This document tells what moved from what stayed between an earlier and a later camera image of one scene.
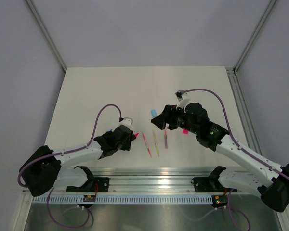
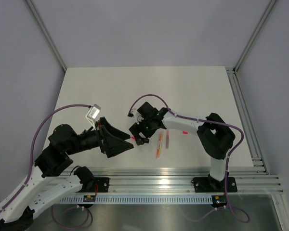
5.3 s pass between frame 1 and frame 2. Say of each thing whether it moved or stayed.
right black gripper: moved
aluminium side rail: stayed
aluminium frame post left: stayed
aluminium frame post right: stayed
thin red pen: moved
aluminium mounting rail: stayed
